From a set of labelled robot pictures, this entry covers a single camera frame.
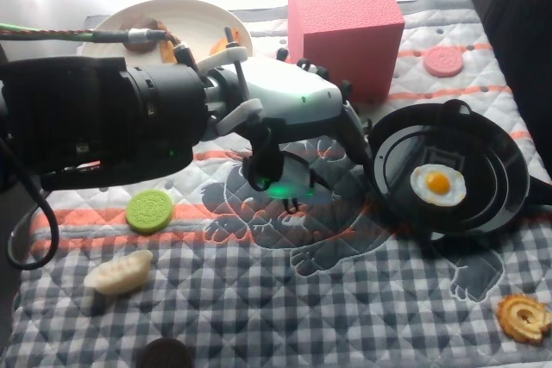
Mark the golden swirl butter cookie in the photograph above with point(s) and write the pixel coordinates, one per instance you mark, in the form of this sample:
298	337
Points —
524	318

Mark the red cube box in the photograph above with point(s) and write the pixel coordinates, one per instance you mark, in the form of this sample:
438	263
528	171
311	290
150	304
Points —
349	40

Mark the green sandwich cookie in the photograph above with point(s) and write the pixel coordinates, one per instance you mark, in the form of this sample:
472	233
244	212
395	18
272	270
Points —
150	212

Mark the white toy dumpling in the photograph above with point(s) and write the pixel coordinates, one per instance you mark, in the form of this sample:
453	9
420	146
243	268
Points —
116	275

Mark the dark brown sandwich cookie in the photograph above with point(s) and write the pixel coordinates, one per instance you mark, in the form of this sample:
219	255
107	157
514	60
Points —
166	355

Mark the orange toy shrimp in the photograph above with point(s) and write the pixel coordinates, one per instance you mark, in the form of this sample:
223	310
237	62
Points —
220	45

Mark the pink sandwich cookie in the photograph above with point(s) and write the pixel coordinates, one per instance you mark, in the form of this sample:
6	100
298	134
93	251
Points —
442	62

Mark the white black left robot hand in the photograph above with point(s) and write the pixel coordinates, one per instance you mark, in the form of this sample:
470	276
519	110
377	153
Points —
297	105

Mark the cream round plate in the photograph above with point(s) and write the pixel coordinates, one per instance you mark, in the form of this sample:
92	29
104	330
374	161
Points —
194	19

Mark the toy fried egg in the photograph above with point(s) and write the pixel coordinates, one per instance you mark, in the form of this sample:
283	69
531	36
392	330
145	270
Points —
437	185

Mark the grey quilt with bear print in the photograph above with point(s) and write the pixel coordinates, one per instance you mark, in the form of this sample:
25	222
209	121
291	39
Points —
276	312

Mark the black cloth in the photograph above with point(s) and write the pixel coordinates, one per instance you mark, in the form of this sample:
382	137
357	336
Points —
517	19

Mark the brown toy fried strip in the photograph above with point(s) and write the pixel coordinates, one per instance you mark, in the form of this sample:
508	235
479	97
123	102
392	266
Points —
166	51

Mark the black frying pan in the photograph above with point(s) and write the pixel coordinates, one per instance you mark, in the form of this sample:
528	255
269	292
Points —
487	213

